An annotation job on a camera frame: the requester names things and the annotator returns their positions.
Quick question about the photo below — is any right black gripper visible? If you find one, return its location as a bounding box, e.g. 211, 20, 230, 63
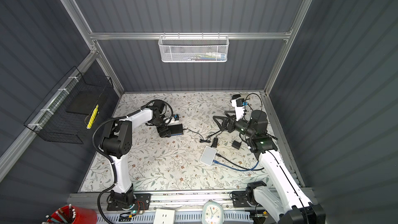
214, 110, 255, 140

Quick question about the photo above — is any black network switch box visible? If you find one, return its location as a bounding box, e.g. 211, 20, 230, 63
159, 124, 183, 138

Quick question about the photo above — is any small black adapter with cable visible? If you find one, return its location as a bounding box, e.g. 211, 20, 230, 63
232, 141, 242, 150

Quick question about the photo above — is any white network switch box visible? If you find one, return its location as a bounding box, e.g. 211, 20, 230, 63
200, 146, 217, 166

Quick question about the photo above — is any blue ethernet cable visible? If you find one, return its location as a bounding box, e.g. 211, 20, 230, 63
212, 159, 260, 172

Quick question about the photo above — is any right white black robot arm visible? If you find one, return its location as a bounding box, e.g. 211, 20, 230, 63
219, 110, 326, 224

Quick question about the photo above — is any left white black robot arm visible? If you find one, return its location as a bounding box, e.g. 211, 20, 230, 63
92, 100, 174, 210

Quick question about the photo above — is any floral patterned table mat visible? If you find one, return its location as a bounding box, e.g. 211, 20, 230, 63
78, 91, 280, 193

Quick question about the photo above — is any black white stapler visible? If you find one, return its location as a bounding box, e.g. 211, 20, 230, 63
231, 93, 249, 100

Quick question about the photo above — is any yellow marker in basket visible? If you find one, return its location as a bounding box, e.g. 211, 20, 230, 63
86, 104, 99, 130

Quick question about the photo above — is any black pad in basket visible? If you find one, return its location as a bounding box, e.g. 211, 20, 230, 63
66, 91, 101, 115

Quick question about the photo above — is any white analog clock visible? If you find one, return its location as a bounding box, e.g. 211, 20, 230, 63
201, 201, 224, 224

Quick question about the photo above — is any red pencil cup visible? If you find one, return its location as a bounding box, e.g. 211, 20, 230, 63
44, 204, 97, 224

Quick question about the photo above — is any white wire mesh basket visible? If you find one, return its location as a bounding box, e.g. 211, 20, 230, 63
158, 36, 230, 63

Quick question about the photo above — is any white wall power socket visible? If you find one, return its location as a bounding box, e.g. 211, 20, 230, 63
153, 208, 176, 224

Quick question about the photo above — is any black wire wall basket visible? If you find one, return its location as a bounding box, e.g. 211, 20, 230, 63
24, 66, 118, 144

